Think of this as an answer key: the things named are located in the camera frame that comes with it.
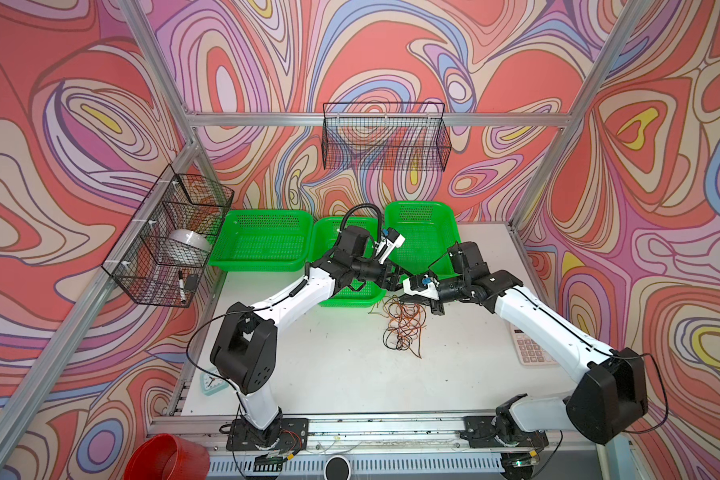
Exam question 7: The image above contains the orange cable bundle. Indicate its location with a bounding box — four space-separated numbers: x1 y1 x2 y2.
368 293 428 360

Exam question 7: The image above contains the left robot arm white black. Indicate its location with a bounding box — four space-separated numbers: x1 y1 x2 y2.
210 203 408 431

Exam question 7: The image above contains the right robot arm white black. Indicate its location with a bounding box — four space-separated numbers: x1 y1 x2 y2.
401 242 648 445

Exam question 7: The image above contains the right green plastic basket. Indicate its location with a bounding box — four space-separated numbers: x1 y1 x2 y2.
384 201 461 279

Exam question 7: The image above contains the green plastic basket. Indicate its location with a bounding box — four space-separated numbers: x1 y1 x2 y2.
384 201 461 279
307 216 386 308
209 210 314 272

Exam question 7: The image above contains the middle green plastic basket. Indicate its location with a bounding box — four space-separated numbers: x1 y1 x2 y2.
307 216 386 308

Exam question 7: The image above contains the white pink calculator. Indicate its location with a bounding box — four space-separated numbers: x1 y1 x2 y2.
509 325 557 367

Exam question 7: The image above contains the left green plastic basket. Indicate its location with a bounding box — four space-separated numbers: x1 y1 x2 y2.
209 210 314 272

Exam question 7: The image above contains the teal small clock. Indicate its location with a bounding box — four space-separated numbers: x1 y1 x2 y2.
200 369 230 397

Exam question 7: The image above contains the red bucket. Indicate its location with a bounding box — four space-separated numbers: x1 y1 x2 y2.
124 434 211 480

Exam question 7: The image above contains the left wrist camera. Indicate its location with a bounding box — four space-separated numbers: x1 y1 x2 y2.
374 228 405 264

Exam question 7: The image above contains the black wire basket back wall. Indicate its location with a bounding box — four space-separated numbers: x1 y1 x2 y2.
321 100 452 172

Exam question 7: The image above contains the black wire basket wall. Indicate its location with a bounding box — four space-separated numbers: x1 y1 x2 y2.
321 100 452 172
102 166 234 308

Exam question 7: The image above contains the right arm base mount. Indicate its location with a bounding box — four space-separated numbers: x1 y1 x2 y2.
459 415 549 449

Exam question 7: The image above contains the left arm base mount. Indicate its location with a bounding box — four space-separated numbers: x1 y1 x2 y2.
220 417 309 453

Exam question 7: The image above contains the aluminium rail front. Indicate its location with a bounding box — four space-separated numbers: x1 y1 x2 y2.
146 410 619 454

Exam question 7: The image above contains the black wire basket left wall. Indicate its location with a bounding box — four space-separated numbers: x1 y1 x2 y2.
102 166 234 308

